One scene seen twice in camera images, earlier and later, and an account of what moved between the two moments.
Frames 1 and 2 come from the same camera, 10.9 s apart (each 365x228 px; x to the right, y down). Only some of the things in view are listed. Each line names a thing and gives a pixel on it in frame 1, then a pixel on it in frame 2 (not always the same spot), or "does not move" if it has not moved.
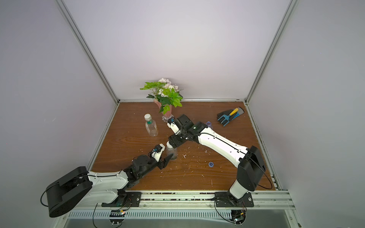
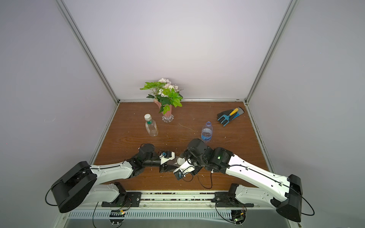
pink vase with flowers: (166, 95) does not move
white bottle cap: (168, 145) -> (180, 160)
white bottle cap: (148, 117) does not move
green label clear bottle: (151, 125) does not move
